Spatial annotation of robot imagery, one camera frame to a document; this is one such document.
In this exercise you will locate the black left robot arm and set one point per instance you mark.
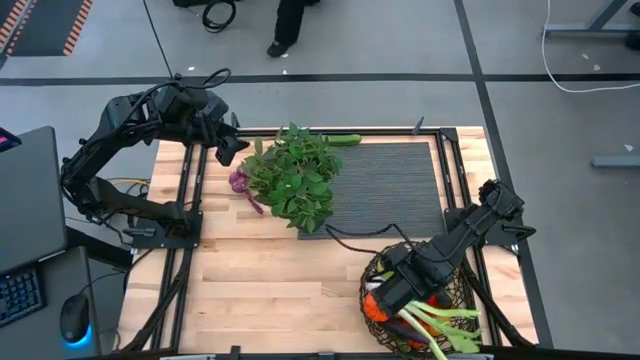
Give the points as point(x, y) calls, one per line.
point(125, 202)

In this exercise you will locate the black orange-striped floor mat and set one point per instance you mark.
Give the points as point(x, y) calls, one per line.
point(45, 25)

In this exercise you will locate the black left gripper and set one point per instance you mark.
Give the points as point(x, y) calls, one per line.
point(217, 130)

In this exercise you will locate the purple grape bunch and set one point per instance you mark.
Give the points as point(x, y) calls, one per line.
point(239, 182)

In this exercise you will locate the green cucumber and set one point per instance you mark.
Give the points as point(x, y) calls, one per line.
point(345, 140)

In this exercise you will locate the dark grey computer case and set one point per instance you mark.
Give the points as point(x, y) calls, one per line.
point(30, 200)

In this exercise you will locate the black backlit keyboard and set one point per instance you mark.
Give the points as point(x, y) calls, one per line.
point(20, 297)

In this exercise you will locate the black metal table frame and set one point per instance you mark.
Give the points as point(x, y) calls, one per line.
point(400, 132)

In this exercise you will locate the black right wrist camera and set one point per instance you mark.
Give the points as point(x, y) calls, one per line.
point(400, 260)

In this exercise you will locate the grey side desk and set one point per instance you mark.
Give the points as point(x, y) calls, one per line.
point(20, 345)

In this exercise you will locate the black computer mouse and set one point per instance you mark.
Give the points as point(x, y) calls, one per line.
point(75, 317)

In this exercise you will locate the small glowing device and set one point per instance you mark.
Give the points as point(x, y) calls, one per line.
point(7, 140)

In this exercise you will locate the grey table foot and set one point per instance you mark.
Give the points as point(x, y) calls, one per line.
point(615, 162)

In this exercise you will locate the grey table leg base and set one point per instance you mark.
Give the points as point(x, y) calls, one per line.
point(590, 29)

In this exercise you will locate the orange toy pepper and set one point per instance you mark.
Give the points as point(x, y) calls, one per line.
point(372, 310)

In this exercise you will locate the white green leek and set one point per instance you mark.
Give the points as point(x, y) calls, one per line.
point(430, 310)

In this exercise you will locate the dark grey woven placemat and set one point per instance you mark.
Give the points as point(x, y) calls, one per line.
point(390, 190)

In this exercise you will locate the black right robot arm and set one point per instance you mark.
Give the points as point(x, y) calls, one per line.
point(470, 225)

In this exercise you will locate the person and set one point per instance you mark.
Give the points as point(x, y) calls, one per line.
point(290, 25)

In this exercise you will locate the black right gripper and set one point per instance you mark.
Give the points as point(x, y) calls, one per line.
point(405, 295)

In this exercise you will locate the potted green leafy plant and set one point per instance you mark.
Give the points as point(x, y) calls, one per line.
point(295, 180)

